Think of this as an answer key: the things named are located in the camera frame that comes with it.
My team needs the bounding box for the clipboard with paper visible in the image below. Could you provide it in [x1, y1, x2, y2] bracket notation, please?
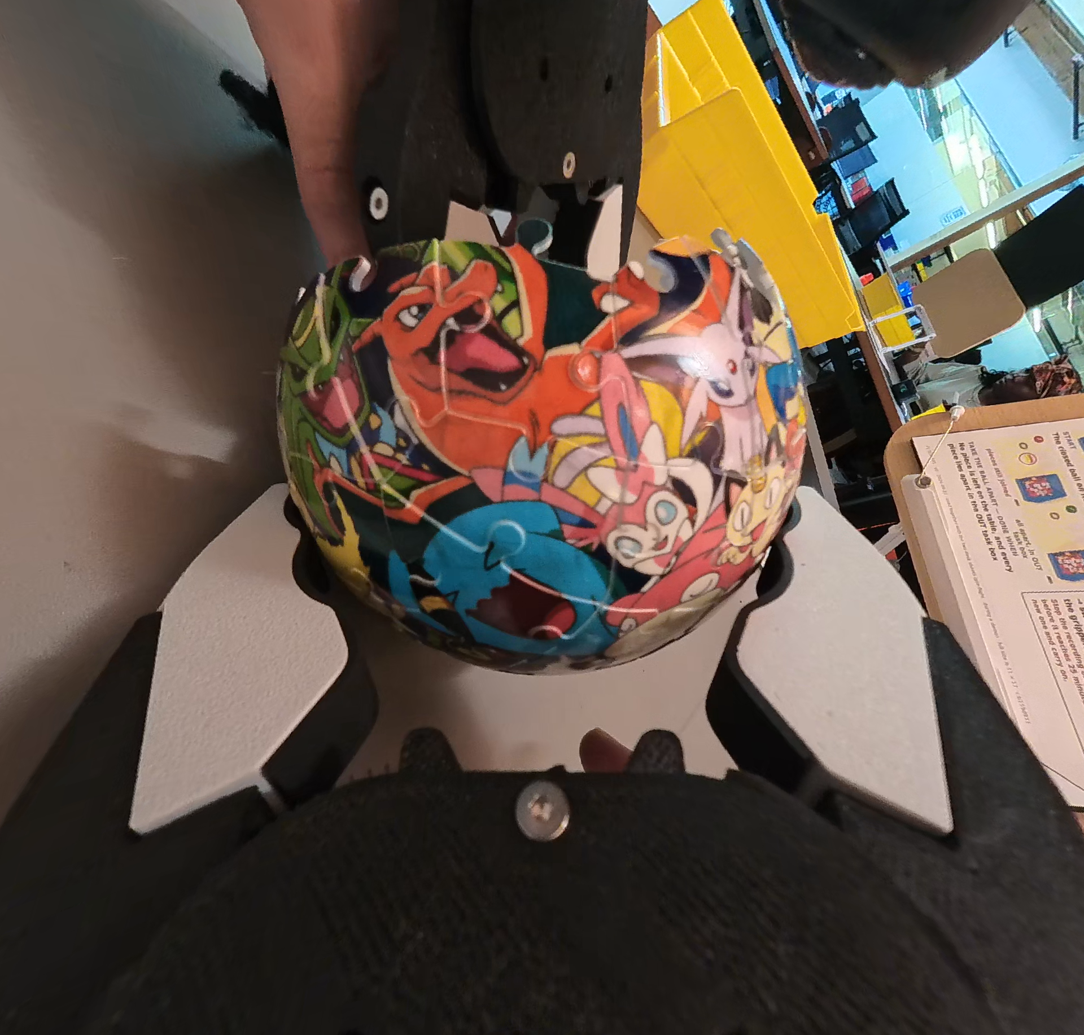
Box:
[883, 400, 1084, 808]

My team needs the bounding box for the colourful puzzle ball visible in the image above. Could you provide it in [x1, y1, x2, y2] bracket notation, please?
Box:
[275, 231, 806, 676]

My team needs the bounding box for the small yellow bin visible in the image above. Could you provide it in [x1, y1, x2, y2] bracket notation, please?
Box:
[859, 273, 920, 346]

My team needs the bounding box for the tan rounded panel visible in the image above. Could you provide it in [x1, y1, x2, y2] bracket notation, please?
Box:
[915, 271, 1028, 354]

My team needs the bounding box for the person's right hand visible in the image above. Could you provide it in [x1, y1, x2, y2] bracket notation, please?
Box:
[578, 729, 632, 774]

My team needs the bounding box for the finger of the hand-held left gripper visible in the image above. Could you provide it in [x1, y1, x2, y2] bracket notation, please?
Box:
[550, 185, 630, 281]
[444, 201, 519, 249]

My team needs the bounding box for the person's left hand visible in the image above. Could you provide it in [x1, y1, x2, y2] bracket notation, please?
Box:
[207, 0, 408, 267]

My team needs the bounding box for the dark storage rack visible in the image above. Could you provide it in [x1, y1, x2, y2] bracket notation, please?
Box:
[808, 91, 911, 278]

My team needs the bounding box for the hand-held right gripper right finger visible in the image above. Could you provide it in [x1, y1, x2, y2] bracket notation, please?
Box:
[705, 485, 954, 837]

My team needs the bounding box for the black panel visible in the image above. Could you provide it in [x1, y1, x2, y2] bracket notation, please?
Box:
[998, 205, 1084, 310]

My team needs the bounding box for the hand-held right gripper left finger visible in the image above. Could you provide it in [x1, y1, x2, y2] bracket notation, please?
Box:
[127, 483, 379, 837]

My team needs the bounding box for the yellow plastic bin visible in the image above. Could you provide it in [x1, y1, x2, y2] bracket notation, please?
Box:
[635, 0, 865, 346]

